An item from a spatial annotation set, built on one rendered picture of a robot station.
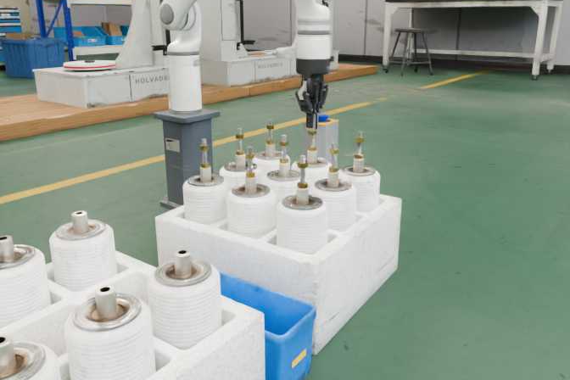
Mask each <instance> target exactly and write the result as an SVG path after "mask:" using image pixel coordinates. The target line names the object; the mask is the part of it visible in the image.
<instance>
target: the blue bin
mask: <svg viewBox="0 0 570 380"><path fill-rule="evenodd" d="M219 273H220V280H221V281H220V283H221V295H222V296H225V297H227V298H229V299H232V300H234V301H235V302H238V303H241V304H243V305H247V306H248V307H250V308H253V309H255V310H258V311H260V312H262V313H264V322H265V380H303V379H304V378H305V377H306V375H307V374H308V373H309V372H310V362H311V350H312V338H313V326H314V320H315V318H316V307H315V306H314V305H312V304H310V303H307V302H304V301H302V300H299V299H296V298H293V297H290V296H287V295H285V294H282V293H279V292H276V291H273V290H270V289H268V288H264V287H261V286H259V285H256V284H253V283H251V282H247V281H244V280H242V279H239V278H236V277H233V276H230V275H227V274H225V273H222V272H219Z"/></svg>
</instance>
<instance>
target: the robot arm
mask: <svg viewBox="0 0 570 380"><path fill-rule="evenodd" d="M196 1H197V0H164V1H163V2H162V3H161V5H160V7H159V22H160V24H161V25H162V26H163V27H164V28H165V29H166V30H170V31H177V37H176V40H175V41H174V42H172V43H171V44H169V45H168V47H167V53H168V65H169V78H170V80H169V81H167V84H168V97H169V110H170V112H171V113H172V114H175V115H195V114H199V113H201V112H202V95H201V78H200V62H199V49H200V46H201V42H202V17H201V11H200V7H199V5H198V3H197V2H196ZM294 1H295V6H296V9H297V14H298V36H297V42H296V46H293V47H280V48H277V50H276V58H292V57H296V72H297V73H298V74H301V75H302V80H301V89H300V91H296V92H295V96H296V98H297V100H298V103H299V107H300V109H301V111H302V112H305V113H306V130H308V131H314V130H316V129H318V113H319V112H320V109H322V108H323V105H324V103H325V100H326V96H327V92H328V88H329V86H328V85H324V76H323V75H326V74H328V73H329V72H330V55H331V42H330V10H329V8H328V7H326V6H323V5H320V4H318V3H316V1H315V0H294Z"/></svg>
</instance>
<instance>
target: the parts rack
mask: <svg viewBox="0 0 570 380"><path fill-rule="evenodd" d="M43 4H58V5H59V6H58V8H57V11H56V13H55V15H54V17H53V21H52V23H51V25H50V27H49V29H48V31H47V32H46V26H45V19H44V12H43V6H42V5H43ZM61 5H63V10H64V22H65V30H66V37H67V42H64V44H67V45H68V47H64V52H65V53H66V52H69V59H70V62H72V61H75V60H76V55H87V54H100V53H120V52H121V49H122V48H123V46H124V45H114V46H112V45H105V46H97V47H75V46H74V39H73V31H72V24H71V17H70V5H111V6H131V0H36V9H37V15H38V22H39V28H40V35H41V37H48V35H49V33H50V31H51V30H52V28H53V24H54V22H55V20H56V18H57V16H58V13H59V10H60V8H61Z"/></svg>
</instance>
